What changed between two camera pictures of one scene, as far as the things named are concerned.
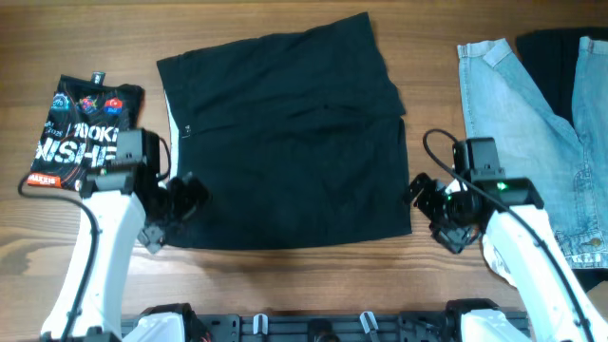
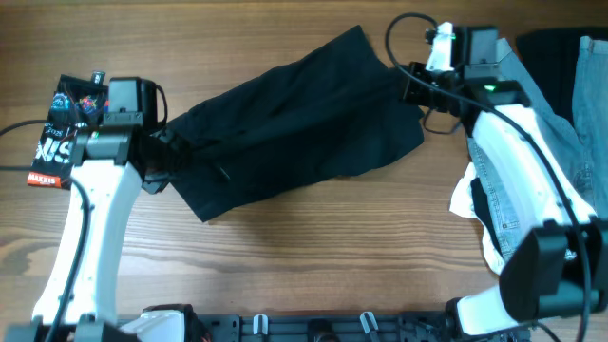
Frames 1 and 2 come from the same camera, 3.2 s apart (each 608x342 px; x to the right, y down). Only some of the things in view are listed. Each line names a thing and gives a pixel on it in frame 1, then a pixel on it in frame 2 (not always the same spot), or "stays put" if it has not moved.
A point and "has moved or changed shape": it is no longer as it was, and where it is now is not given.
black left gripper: [190, 202] to [167, 138]
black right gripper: [453, 237] to [415, 93]
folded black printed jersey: [80, 132] stays put
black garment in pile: [550, 58] stays put
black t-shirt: [294, 136] has moved or changed shape
